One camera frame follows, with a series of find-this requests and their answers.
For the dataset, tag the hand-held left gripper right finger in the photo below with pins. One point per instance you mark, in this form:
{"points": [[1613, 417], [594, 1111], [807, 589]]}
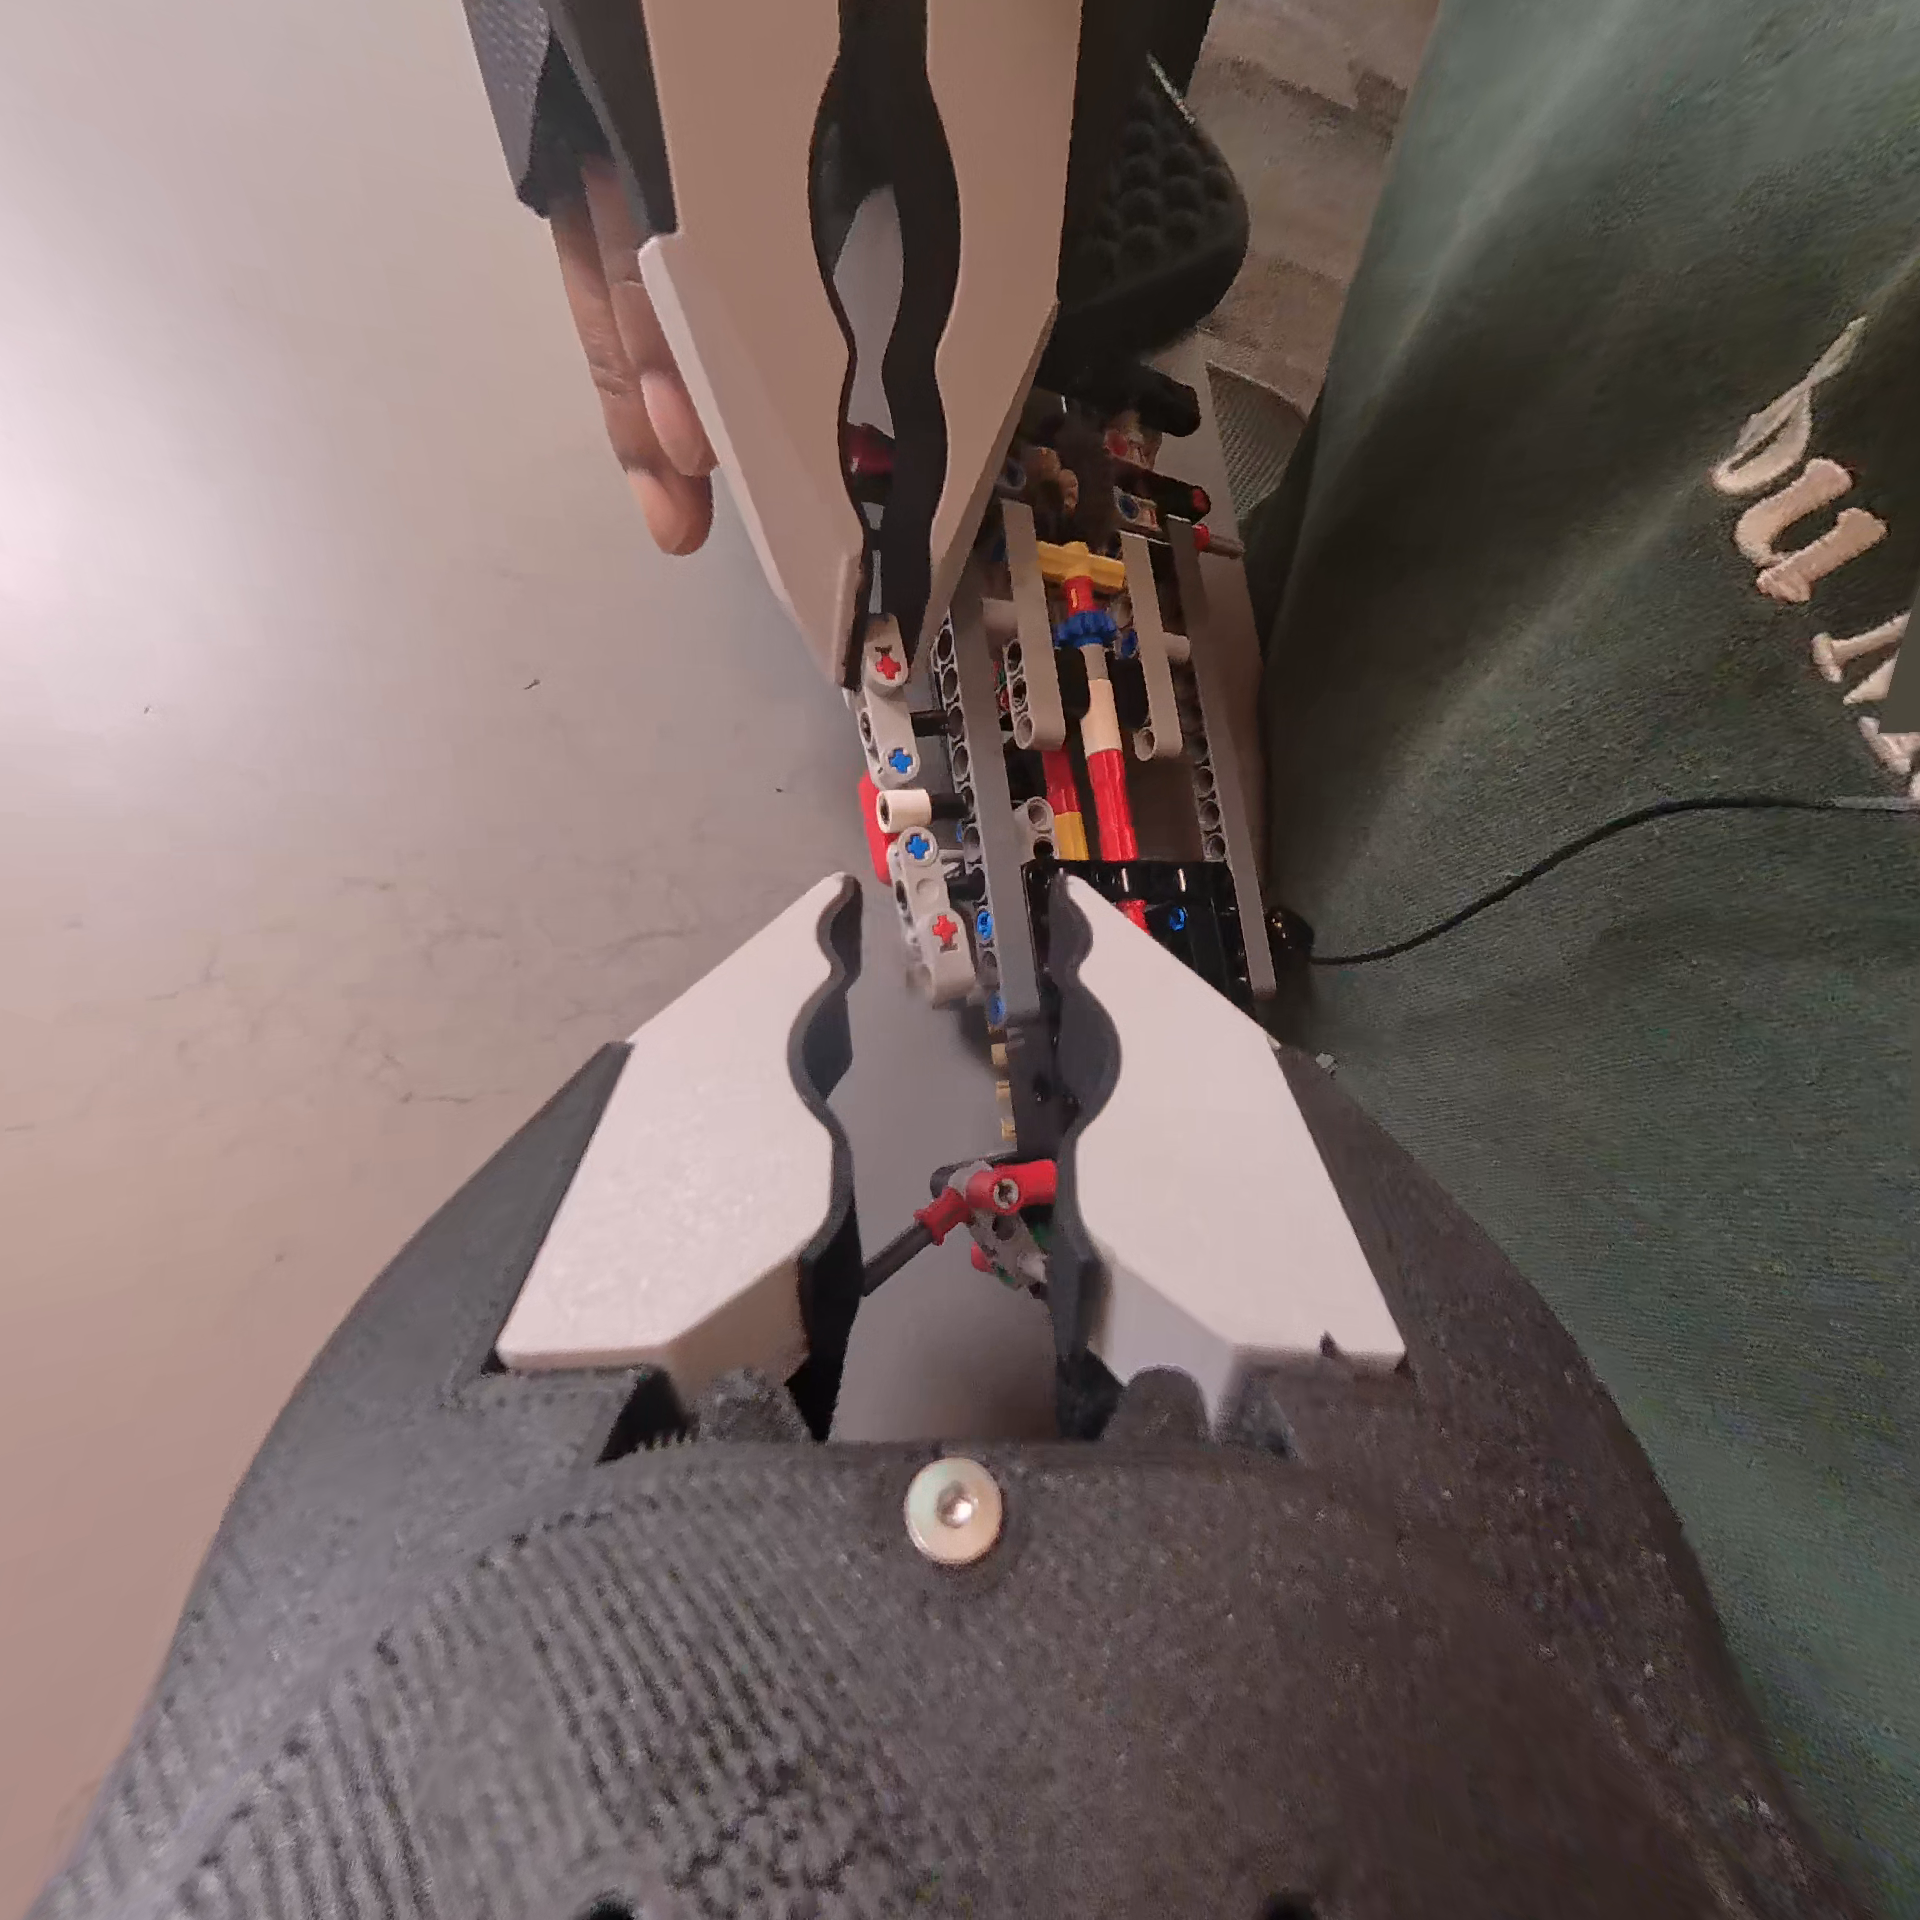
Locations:
{"points": [[1215, 1188]]}

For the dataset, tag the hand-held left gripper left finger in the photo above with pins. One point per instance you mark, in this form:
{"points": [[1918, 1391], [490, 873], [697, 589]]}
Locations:
{"points": [[674, 1199]]}

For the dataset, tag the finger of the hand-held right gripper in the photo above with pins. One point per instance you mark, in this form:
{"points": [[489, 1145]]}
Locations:
{"points": [[1005, 182], [736, 226]]}

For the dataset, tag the multicoloured lego technic model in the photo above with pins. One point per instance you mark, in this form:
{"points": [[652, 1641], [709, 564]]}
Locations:
{"points": [[1111, 781]]}

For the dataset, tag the person's right hand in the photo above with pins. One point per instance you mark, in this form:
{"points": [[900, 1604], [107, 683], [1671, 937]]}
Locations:
{"points": [[632, 376]]}

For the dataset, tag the black dimpled chair armrest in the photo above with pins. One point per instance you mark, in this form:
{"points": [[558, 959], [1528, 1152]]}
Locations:
{"points": [[1154, 211]]}

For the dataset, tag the dark green embroidered sweatshirt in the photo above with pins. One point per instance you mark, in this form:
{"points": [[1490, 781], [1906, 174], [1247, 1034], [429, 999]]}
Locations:
{"points": [[1576, 1051]]}

